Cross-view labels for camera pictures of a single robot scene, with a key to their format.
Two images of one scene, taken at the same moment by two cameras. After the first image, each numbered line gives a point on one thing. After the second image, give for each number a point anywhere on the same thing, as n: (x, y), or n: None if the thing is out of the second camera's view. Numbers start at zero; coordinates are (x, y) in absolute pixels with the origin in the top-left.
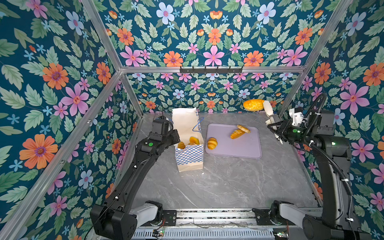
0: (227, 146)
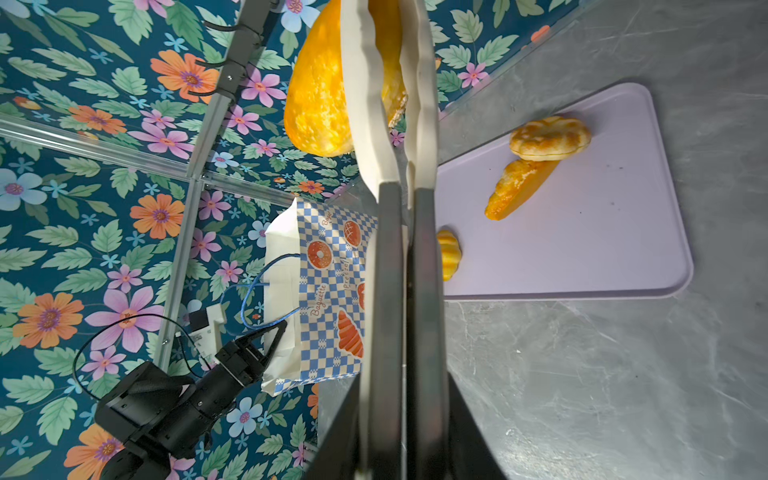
0: (606, 224)
